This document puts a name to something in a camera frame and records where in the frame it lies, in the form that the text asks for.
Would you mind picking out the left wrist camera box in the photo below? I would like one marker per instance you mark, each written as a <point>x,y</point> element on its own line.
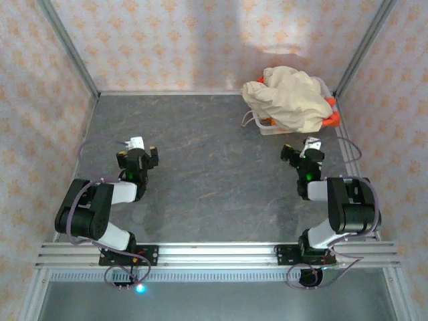
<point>137,143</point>

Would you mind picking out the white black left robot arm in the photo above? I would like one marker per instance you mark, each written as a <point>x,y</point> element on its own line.
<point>83,214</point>

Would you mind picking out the white plastic mesh basket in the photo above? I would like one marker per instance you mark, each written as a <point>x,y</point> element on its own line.
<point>271,131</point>

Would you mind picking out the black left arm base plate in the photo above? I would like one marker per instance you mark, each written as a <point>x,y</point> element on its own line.
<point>152,255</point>

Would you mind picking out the aluminium frame crossbar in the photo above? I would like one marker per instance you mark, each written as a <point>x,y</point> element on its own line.
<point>167,92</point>

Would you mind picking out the yellow power connector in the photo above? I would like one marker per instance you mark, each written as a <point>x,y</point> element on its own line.
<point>134,259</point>

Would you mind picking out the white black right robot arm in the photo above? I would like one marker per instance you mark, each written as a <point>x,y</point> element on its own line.
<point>354,210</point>

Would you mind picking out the black plug block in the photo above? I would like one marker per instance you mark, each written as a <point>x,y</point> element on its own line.
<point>120,284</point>

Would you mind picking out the indicator light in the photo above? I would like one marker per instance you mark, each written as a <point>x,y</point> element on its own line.
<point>140,288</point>

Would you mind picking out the red-orange mesh shorts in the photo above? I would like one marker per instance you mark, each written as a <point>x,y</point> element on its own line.
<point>331,120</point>

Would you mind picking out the aluminium mounting rail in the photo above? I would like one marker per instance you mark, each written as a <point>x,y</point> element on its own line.
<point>217,254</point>

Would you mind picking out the aluminium frame leg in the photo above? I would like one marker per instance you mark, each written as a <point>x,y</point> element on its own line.
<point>397,294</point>
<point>33,297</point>

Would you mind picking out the beige shorts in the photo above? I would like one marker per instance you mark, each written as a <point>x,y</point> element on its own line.
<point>291,97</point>

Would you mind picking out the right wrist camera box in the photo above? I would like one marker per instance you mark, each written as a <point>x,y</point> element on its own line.
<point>313,144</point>

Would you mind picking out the aluminium table edge bar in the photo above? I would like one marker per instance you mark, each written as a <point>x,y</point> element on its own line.
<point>84,132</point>
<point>350,148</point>

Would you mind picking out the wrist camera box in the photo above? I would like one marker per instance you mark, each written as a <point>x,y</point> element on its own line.
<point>137,143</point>
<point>313,144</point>

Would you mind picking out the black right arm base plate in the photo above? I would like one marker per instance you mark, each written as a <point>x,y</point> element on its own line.
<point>282,255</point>

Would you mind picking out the aluminium frame post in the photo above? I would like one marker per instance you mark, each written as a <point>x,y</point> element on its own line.
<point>364,47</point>
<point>69,47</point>

